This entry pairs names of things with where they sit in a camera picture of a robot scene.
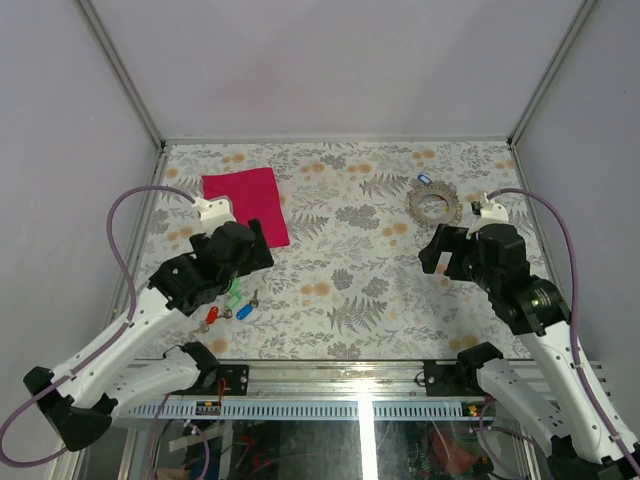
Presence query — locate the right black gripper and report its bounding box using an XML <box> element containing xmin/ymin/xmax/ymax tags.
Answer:
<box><xmin>417</xmin><ymin>222</ymin><xmax>498</xmax><ymax>292</ymax></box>

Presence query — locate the green tag key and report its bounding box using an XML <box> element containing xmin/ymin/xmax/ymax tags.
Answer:
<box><xmin>224</xmin><ymin>278</ymin><xmax>242</xmax><ymax>310</ymax></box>

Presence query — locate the blue tag key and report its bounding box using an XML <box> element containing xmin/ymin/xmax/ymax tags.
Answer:
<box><xmin>417</xmin><ymin>173</ymin><xmax>433</xmax><ymax>185</ymax></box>
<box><xmin>236</xmin><ymin>290</ymin><xmax>259</xmax><ymax>321</ymax></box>

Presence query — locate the red tag key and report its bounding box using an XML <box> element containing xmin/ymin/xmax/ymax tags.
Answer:
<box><xmin>198</xmin><ymin>306</ymin><xmax>233</xmax><ymax>333</ymax></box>

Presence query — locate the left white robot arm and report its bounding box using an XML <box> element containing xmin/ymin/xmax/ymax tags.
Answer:
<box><xmin>23</xmin><ymin>219</ymin><xmax>274</xmax><ymax>452</ymax></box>

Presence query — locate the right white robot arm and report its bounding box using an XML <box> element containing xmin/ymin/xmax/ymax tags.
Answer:
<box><xmin>419</xmin><ymin>224</ymin><xmax>639</xmax><ymax>479</ymax></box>

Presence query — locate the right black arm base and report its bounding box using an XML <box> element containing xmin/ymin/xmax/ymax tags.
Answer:
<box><xmin>422</xmin><ymin>351</ymin><xmax>483</xmax><ymax>397</ymax></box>

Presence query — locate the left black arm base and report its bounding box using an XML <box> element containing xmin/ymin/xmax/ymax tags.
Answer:
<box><xmin>197</xmin><ymin>364</ymin><xmax>250</xmax><ymax>399</ymax></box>

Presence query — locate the red cloth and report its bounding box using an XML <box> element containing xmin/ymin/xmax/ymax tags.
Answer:
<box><xmin>202</xmin><ymin>167</ymin><xmax>290</xmax><ymax>248</ymax></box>

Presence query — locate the floral table mat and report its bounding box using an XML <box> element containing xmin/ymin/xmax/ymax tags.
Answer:
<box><xmin>137</xmin><ymin>141</ymin><xmax>547</xmax><ymax>360</ymax></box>

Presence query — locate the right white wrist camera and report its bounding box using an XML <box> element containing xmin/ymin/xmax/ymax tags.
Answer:
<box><xmin>466</xmin><ymin>193</ymin><xmax>509</xmax><ymax>239</ymax></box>

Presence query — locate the aluminium front rail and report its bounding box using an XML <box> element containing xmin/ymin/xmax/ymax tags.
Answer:
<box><xmin>124</xmin><ymin>360</ymin><xmax>484</xmax><ymax>421</ymax></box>

